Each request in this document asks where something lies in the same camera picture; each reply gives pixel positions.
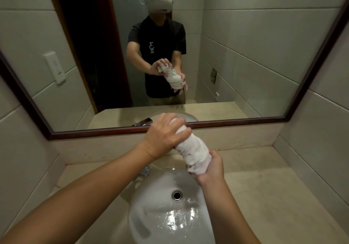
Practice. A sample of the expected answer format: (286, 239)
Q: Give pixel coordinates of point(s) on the dark wood framed mirror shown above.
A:
(245, 47)

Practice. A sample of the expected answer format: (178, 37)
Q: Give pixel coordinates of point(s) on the person's right hand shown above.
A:
(215, 171)

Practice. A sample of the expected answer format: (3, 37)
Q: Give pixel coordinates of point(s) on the chrome faucet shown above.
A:
(146, 171)

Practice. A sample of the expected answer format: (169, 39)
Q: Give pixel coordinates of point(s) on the person's right thumb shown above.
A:
(215, 158)

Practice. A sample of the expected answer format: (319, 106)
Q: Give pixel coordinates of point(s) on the white ceramic sink basin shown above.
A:
(169, 219)

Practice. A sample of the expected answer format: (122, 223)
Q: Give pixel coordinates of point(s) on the person's left hand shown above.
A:
(160, 136)

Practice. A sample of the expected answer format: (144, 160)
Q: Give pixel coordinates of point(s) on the person's left fingers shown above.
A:
(181, 133)

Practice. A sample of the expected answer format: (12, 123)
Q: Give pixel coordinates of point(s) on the white wrung cloth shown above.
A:
(196, 151)

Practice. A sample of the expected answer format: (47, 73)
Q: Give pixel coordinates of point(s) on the person's left forearm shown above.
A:
(81, 197)

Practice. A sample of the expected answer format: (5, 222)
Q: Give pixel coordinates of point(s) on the metal sink drain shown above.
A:
(177, 195)

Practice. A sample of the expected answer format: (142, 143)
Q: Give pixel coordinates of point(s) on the person's right forearm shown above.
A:
(229, 213)

